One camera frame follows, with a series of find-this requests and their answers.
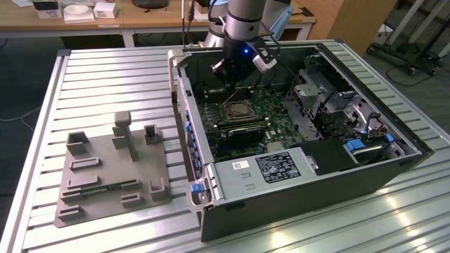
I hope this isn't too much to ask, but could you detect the small CPU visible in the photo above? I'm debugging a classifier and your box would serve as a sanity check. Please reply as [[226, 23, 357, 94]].
[[233, 103, 250, 117]]

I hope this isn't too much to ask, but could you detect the metal socket cover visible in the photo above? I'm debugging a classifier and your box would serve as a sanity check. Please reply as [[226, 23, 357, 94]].
[[224, 101, 256, 123]]

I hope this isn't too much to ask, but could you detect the black RAM slots bank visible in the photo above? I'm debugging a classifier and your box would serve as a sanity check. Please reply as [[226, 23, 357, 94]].
[[210, 120, 266, 131], [203, 88, 249, 103]]

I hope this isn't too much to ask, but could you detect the small white carton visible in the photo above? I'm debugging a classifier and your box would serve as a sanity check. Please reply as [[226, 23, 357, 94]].
[[193, 0, 211, 22]]

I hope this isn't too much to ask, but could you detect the pale blue teach pendant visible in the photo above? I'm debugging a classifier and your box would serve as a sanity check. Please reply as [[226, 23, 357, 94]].
[[269, 4, 296, 36]]

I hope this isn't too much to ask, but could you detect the metal drive cage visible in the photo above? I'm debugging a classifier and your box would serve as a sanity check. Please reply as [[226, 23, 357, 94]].
[[286, 54, 356, 140]]

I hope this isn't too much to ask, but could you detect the green motherboard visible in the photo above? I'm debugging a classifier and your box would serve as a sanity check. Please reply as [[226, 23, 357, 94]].
[[195, 86, 306, 162]]

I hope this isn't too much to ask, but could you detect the black graphics card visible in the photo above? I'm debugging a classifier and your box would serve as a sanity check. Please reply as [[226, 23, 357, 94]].
[[225, 125, 268, 148]]

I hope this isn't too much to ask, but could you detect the wooden desk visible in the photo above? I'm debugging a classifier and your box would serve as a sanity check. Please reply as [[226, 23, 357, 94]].
[[123, 0, 317, 40], [0, 0, 126, 34]]

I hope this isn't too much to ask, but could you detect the black round object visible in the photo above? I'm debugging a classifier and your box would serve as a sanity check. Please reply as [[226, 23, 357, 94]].
[[131, 0, 169, 8]]

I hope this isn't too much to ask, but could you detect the wooden cabinet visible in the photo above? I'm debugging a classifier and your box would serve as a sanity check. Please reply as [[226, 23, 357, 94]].
[[316, 0, 401, 56]]

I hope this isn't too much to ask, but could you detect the white printed box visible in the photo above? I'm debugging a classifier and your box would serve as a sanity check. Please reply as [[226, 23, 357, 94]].
[[94, 2, 119, 19]]

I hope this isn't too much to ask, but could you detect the black plastic shroud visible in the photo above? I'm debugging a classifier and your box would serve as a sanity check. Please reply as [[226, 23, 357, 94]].
[[301, 139, 362, 177]]

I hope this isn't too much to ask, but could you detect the grey power supply unit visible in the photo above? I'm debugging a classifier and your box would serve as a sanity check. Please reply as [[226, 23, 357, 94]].
[[213, 147, 320, 201]]

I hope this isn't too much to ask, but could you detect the blue disk carrier latch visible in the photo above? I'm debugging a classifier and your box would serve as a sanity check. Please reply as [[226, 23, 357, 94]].
[[344, 139, 368, 153]]

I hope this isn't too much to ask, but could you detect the white round holder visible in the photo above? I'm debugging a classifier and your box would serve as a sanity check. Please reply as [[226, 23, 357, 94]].
[[63, 4, 97, 24]]

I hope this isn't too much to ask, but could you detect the grey parts rack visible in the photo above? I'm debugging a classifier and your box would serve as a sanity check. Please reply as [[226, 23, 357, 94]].
[[53, 110, 174, 229]]

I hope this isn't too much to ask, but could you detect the wheeled equipment stand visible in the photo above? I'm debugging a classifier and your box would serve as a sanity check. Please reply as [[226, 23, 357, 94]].
[[365, 0, 450, 77]]

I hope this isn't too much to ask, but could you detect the white box with black top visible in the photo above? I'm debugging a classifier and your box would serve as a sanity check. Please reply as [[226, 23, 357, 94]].
[[34, 0, 61, 20]]

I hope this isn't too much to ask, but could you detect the open black PC case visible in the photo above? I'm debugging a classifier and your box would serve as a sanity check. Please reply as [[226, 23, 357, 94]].
[[167, 43, 436, 242]]

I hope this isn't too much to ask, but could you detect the green RAM stick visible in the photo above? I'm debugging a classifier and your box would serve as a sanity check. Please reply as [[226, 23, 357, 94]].
[[82, 183, 125, 197]]

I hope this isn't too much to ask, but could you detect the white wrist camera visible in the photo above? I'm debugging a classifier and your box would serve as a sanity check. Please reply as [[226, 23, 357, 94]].
[[252, 41, 280, 72]]

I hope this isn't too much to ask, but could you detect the black hanging cable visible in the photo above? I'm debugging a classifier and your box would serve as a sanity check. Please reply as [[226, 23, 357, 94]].
[[181, 0, 195, 50]]

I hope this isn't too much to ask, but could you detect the coloured wire bundle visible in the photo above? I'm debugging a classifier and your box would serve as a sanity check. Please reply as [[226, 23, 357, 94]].
[[361, 112, 389, 139]]

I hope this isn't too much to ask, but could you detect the white floor cable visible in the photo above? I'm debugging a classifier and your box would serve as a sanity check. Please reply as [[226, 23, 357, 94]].
[[0, 108, 43, 130]]

